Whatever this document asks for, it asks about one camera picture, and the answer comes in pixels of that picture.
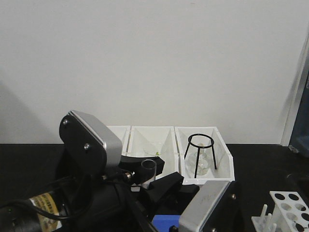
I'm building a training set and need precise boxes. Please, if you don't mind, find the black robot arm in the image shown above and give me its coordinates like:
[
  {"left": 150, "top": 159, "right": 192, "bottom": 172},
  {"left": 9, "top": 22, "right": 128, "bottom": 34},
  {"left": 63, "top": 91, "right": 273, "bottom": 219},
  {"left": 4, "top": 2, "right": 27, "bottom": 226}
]
[{"left": 0, "top": 155, "right": 167, "bottom": 232}]

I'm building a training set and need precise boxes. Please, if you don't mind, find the white bin middle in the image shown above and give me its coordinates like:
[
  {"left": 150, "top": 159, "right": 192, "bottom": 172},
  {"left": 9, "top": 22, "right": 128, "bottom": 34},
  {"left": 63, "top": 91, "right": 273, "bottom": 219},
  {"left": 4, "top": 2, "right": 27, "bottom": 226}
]
[{"left": 126, "top": 126, "right": 179, "bottom": 179}]

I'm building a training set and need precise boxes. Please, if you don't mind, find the grey pegboard drying rack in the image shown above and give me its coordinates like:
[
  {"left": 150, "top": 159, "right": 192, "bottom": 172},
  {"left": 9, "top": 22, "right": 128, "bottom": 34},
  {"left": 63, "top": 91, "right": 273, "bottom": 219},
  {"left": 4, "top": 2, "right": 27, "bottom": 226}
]
[{"left": 289, "top": 75, "right": 309, "bottom": 158}]

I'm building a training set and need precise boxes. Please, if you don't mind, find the blue plastic tray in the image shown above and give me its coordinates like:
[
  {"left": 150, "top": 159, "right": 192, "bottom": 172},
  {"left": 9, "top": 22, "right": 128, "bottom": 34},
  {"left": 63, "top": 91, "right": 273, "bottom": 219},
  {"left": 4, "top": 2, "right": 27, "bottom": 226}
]
[{"left": 152, "top": 215, "right": 186, "bottom": 232}]

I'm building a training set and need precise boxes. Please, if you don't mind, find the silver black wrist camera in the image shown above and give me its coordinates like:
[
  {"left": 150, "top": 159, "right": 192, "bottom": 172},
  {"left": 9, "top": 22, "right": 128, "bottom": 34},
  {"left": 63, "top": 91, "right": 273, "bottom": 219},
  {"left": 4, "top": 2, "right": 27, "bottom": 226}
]
[{"left": 59, "top": 110, "right": 123, "bottom": 175}]

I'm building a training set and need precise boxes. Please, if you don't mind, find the white bin left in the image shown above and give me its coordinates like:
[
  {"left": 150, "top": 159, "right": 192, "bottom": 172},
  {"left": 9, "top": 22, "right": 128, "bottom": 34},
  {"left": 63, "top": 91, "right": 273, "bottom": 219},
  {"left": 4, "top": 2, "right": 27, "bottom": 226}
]
[{"left": 107, "top": 126, "right": 131, "bottom": 156}]

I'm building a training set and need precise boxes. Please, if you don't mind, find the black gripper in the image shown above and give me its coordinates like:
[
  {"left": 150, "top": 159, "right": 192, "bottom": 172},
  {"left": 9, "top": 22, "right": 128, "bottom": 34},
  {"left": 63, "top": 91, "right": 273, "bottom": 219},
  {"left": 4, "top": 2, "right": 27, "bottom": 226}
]
[{"left": 56, "top": 156, "right": 200, "bottom": 232}]

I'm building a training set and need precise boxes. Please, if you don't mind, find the white bin right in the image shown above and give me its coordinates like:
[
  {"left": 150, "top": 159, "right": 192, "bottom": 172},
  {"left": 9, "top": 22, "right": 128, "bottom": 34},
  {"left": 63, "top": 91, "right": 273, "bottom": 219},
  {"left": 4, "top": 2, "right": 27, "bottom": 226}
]
[{"left": 175, "top": 127, "right": 235, "bottom": 185}]

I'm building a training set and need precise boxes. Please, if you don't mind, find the white test tube rack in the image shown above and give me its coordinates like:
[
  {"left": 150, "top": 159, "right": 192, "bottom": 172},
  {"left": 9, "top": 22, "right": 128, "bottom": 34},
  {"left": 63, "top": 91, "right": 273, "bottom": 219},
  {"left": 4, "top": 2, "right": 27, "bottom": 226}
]
[{"left": 251, "top": 191, "right": 309, "bottom": 232}]

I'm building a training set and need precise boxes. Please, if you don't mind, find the white bin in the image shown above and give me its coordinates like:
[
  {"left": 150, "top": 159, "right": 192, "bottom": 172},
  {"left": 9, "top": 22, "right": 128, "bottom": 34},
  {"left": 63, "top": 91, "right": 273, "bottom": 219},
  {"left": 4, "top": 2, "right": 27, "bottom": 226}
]
[
  {"left": 107, "top": 126, "right": 131, "bottom": 156},
  {"left": 126, "top": 126, "right": 179, "bottom": 179},
  {"left": 175, "top": 127, "right": 235, "bottom": 185}
]

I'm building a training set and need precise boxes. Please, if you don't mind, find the glass beaker in middle bin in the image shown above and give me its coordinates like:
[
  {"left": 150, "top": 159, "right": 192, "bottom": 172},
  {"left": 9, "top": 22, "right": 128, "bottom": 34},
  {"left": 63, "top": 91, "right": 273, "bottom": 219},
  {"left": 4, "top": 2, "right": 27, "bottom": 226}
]
[{"left": 143, "top": 142, "right": 167, "bottom": 157}]

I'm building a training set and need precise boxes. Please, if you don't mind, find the glass flask under tripod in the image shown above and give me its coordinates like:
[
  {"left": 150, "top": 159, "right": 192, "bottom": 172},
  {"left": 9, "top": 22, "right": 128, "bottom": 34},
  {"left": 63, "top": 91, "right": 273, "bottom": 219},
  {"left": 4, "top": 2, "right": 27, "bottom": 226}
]
[{"left": 185, "top": 145, "right": 211, "bottom": 178}]

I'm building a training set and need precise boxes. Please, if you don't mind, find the glass test tube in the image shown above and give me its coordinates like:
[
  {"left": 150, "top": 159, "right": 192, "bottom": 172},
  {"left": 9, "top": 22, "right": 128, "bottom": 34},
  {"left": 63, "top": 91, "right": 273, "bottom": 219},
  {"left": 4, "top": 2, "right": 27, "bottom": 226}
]
[{"left": 141, "top": 159, "right": 157, "bottom": 189}]

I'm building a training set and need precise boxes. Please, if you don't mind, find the black wire tripod stand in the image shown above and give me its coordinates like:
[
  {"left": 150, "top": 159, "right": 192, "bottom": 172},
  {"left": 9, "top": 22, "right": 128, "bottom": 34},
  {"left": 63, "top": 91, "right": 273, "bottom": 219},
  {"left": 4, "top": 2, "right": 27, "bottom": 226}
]
[{"left": 184, "top": 133, "right": 217, "bottom": 178}]

